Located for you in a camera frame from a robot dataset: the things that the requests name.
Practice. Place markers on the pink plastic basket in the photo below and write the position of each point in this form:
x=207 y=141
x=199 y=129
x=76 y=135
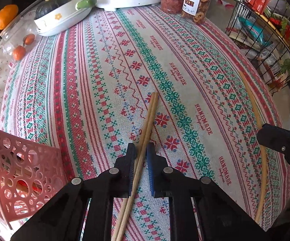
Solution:
x=34 y=160

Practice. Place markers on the small orange tomato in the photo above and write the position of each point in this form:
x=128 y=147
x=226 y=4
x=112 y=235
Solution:
x=19 y=53
x=29 y=39

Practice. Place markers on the light wooden chopstick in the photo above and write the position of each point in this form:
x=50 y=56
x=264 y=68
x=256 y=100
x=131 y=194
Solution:
x=264 y=170

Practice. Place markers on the clear glass bowl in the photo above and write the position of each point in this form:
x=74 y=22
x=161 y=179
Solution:
x=12 y=37

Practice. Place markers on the white floral ceramic dish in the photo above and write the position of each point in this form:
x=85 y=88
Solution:
x=62 y=20

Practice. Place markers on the blue snack packet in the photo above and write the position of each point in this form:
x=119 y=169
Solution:
x=251 y=29

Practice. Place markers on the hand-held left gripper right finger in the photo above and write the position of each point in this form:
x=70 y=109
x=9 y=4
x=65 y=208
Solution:
x=150 y=170

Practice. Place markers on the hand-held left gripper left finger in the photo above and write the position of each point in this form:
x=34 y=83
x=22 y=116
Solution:
x=131 y=165

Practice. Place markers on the jar of dried fruit slices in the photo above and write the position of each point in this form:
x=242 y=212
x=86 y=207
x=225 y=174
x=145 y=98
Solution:
x=197 y=5

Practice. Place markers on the red green patterned tablecloth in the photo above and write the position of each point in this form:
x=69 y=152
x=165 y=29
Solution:
x=84 y=93

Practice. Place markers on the brown wooden chopstick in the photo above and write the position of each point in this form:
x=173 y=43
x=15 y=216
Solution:
x=148 y=115
x=152 y=115

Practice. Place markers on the orange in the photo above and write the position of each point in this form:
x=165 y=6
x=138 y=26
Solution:
x=6 y=17

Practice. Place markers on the dark green squash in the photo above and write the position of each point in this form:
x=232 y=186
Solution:
x=51 y=6

